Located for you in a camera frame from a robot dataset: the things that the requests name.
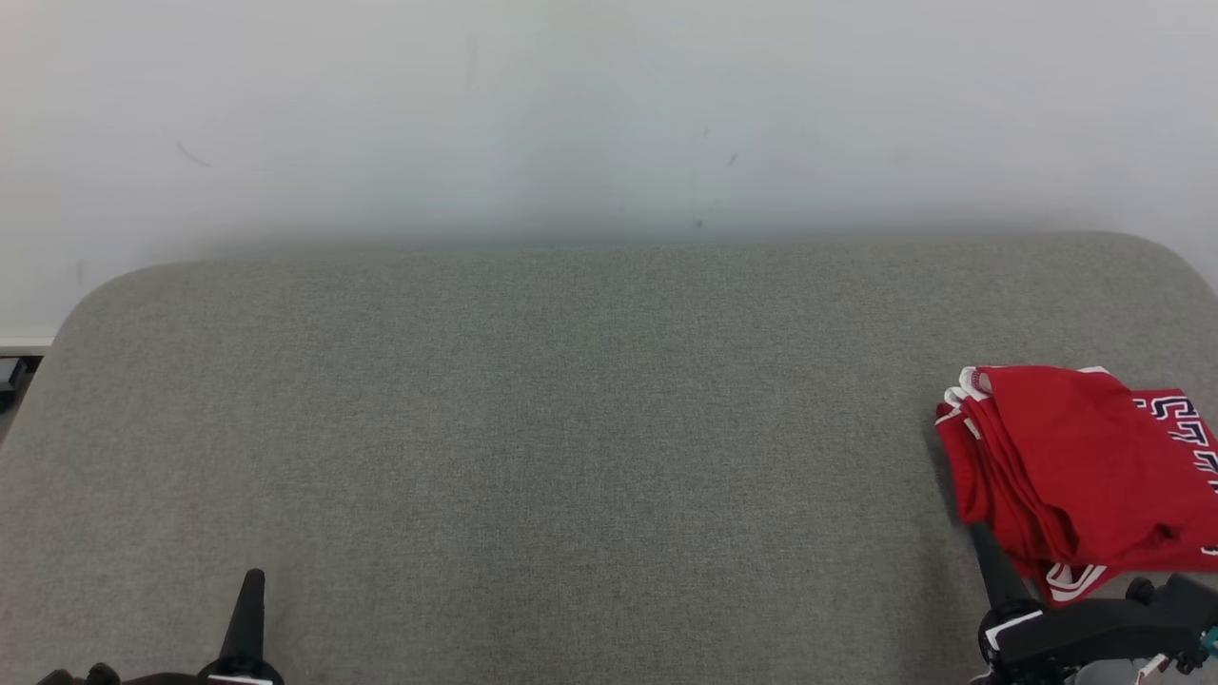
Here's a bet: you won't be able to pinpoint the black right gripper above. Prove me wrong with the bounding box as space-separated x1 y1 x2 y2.
969 521 1208 673

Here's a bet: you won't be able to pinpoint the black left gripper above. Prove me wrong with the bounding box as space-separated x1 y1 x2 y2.
36 568 286 685

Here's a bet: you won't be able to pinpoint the red white Bulls jersey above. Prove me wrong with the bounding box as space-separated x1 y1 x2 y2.
971 385 1218 607

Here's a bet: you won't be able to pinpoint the dark grey floor object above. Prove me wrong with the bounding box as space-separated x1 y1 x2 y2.
0 357 30 413

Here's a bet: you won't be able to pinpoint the grey fabric sofa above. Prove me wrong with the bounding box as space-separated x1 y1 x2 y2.
0 231 1218 685

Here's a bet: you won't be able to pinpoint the red white Bulls shorts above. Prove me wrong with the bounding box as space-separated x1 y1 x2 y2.
935 364 1202 577

